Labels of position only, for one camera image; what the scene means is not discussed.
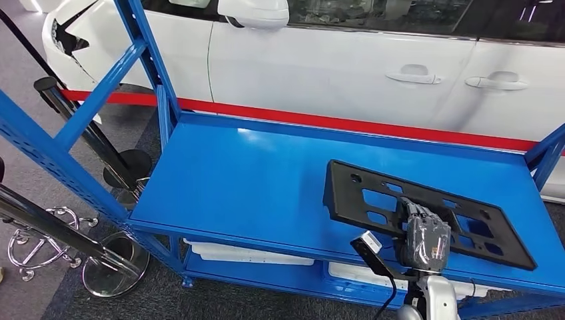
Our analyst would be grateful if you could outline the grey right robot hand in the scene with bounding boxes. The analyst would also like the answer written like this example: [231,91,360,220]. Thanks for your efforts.
[396,197,452,273]

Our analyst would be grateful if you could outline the black plastic plate part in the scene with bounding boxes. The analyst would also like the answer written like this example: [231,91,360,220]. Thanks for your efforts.
[322,159,538,271]

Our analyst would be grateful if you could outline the blue metal shelf rack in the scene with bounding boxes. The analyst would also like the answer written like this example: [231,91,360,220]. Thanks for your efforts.
[0,0,565,320]

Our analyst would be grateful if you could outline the white plastic crate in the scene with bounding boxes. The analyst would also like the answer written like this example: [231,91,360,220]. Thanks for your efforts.
[183,238,315,267]
[327,261,508,297]

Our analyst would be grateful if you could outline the red barrier belt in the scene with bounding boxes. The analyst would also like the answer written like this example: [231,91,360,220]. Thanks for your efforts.
[61,89,565,157]

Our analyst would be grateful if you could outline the white car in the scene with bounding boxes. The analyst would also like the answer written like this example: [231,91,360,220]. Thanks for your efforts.
[41,0,565,204]

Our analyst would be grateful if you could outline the black stanchion base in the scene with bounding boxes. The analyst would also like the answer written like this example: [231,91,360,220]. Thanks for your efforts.
[103,149,153,190]

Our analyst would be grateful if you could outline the chrome bar stool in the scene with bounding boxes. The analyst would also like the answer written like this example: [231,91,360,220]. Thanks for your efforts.
[0,157,99,282]

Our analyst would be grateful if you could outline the black barrier belt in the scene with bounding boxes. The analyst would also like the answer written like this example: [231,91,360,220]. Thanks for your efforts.
[0,7,50,81]

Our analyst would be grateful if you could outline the black camera cable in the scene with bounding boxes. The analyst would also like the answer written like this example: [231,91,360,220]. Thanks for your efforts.
[372,273,399,320]

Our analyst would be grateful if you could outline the chrome stanchion post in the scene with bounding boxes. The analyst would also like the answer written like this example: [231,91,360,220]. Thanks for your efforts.
[0,183,151,297]

